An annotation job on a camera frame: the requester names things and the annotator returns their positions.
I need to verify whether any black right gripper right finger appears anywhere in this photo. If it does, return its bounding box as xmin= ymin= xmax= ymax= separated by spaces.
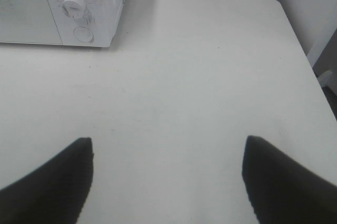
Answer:
xmin=242 ymin=135 xmax=336 ymax=223

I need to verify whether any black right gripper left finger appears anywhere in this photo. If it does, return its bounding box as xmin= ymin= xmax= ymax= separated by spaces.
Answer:
xmin=1 ymin=138 xmax=94 ymax=223

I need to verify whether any round white door button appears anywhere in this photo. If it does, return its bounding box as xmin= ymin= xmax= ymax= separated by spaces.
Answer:
xmin=73 ymin=27 xmax=94 ymax=43

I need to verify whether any white microwave door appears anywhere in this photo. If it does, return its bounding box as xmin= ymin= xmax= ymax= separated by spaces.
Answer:
xmin=1 ymin=0 xmax=62 ymax=45

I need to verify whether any white timer knob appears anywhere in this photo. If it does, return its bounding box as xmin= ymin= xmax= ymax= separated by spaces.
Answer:
xmin=62 ymin=0 xmax=87 ymax=20

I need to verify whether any white microwave oven body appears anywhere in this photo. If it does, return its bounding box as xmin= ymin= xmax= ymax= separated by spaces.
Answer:
xmin=36 ymin=0 xmax=131 ymax=48

